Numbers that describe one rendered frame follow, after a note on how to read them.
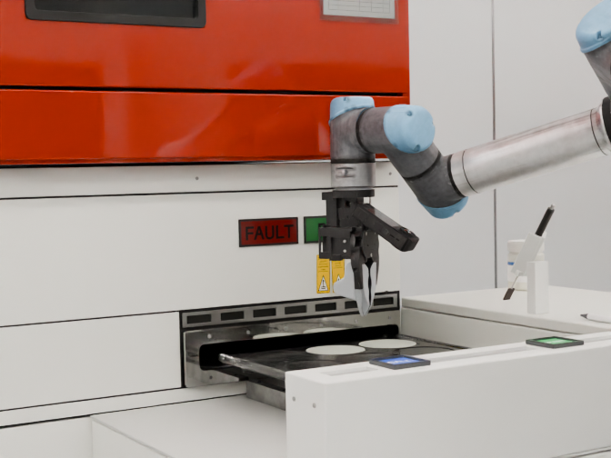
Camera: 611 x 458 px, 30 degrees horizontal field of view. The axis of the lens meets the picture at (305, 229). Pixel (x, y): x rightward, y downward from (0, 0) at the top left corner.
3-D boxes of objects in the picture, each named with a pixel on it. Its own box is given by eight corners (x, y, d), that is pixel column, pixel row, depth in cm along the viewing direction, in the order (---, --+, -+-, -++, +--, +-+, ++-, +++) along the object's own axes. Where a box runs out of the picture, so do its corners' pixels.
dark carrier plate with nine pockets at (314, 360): (227, 358, 191) (227, 354, 191) (395, 339, 208) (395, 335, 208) (337, 390, 161) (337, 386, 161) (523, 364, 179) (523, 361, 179)
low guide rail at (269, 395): (245, 397, 195) (245, 379, 195) (256, 395, 196) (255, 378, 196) (421, 458, 152) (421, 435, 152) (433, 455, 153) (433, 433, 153)
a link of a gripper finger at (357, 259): (360, 287, 192) (359, 235, 191) (370, 287, 191) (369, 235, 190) (349, 290, 187) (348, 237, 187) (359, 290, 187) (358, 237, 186)
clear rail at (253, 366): (216, 361, 191) (215, 353, 191) (224, 360, 192) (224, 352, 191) (335, 397, 159) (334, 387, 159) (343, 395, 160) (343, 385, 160)
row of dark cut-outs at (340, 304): (181, 327, 191) (180, 313, 191) (395, 306, 214) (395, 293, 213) (183, 327, 191) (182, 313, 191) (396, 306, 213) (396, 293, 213)
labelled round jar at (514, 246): (500, 289, 223) (499, 240, 223) (527, 286, 227) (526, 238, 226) (525, 292, 217) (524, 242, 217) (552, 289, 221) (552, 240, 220)
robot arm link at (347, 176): (382, 163, 193) (364, 163, 185) (382, 190, 193) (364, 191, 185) (341, 164, 196) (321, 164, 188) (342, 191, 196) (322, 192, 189)
